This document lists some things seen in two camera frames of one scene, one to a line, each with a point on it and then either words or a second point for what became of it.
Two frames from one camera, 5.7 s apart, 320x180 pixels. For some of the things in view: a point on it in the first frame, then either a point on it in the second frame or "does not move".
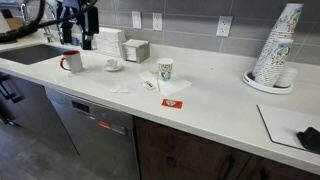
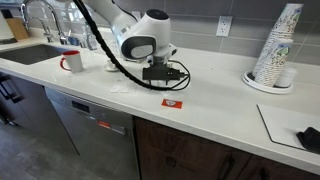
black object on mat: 310,140 does not move
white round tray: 250,81 does not move
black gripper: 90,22 → 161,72
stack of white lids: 285,78 does not move
